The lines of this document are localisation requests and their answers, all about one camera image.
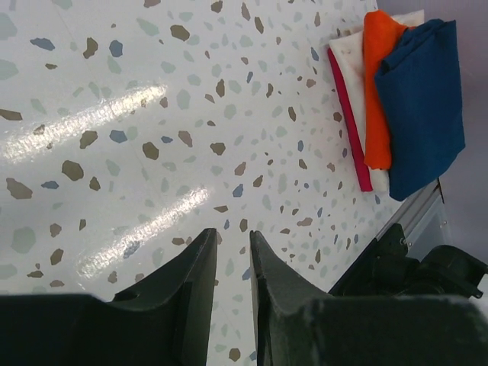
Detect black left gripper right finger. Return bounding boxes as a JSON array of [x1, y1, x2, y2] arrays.
[[249, 231, 487, 365]]

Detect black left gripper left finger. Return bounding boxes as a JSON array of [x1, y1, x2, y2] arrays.
[[1, 229, 217, 365]]

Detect navy blue printed t-shirt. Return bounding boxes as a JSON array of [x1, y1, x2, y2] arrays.
[[375, 19, 465, 201]]

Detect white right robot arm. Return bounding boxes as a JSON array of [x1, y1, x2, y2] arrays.
[[329, 223, 487, 299]]

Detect magenta folded t-shirt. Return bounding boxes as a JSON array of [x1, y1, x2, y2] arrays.
[[327, 48, 373, 192]]

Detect orange folded t-shirt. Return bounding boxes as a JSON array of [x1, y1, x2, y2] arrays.
[[363, 10, 407, 170]]

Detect aluminium frame rail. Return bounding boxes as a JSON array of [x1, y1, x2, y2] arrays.
[[376, 180, 453, 256]]

